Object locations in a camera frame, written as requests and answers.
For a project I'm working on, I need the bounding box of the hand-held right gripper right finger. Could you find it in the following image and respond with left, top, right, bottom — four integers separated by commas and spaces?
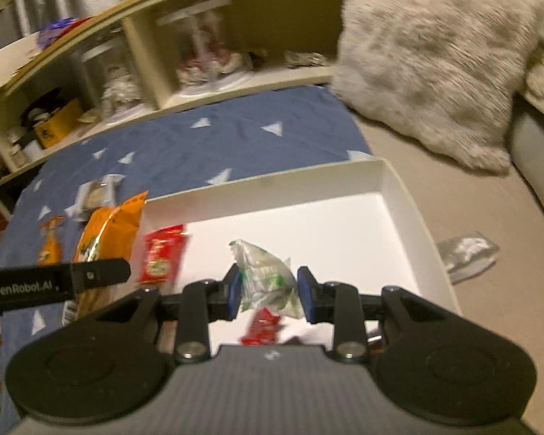
296, 265, 441, 365

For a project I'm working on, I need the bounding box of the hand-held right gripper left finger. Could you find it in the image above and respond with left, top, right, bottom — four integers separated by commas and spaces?
91, 264, 244, 365

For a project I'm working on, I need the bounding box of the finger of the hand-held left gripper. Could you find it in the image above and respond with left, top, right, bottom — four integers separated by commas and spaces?
70, 257, 132, 294

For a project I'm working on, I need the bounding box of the clear green-print snack packet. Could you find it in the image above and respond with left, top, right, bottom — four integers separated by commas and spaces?
229, 238, 305, 319

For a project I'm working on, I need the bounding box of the large orange snack packet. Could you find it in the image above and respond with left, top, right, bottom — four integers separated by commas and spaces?
62, 190, 149, 326

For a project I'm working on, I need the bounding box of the small red candy packet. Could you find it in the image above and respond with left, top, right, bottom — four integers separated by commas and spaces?
239, 307, 284, 346

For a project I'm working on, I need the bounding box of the long red snack packet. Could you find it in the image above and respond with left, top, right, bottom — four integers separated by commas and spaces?
137, 224, 189, 285

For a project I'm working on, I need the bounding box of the white cardboard tray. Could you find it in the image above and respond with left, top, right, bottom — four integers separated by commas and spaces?
131, 157, 464, 360

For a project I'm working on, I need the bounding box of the small orange snack packet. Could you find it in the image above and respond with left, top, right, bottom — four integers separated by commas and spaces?
37, 215, 66, 266

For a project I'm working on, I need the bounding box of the brown cake in clear packet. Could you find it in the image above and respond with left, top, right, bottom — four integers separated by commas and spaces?
66, 175, 122, 222

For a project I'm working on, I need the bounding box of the yellow cardboard box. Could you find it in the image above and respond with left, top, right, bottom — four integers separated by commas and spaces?
33, 97, 85, 149

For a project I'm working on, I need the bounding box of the blue triangle-print blanket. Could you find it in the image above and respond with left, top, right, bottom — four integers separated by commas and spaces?
0, 83, 373, 435

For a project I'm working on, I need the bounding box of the crumpled silver wrapper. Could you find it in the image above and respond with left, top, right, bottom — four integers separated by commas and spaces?
436, 232, 500, 285

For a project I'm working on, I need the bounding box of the clear display case with doll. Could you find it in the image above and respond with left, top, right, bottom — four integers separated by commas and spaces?
71, 37, 147, 119

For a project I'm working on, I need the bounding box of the white storage box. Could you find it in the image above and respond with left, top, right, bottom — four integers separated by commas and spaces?
0, 32, 47, 92

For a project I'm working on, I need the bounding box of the small grey figurine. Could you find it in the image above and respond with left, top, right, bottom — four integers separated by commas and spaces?
285, 49, 331, 70

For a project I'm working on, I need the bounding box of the glass dome with carousel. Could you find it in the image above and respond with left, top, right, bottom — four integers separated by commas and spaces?
155, 0, 251, 97

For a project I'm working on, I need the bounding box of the blue purple packet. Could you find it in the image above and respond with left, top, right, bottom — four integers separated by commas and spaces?
37, 17, 81, 49

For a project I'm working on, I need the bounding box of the fluffy beige cushion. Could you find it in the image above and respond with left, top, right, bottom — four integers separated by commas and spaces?
330, 0, 544, 175

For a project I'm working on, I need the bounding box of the grey sofa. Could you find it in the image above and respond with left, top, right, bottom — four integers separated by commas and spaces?
507, 9, 544, 239

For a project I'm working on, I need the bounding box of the wooden shelf unit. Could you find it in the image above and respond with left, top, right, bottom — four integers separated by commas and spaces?
0, 0, 347, 193

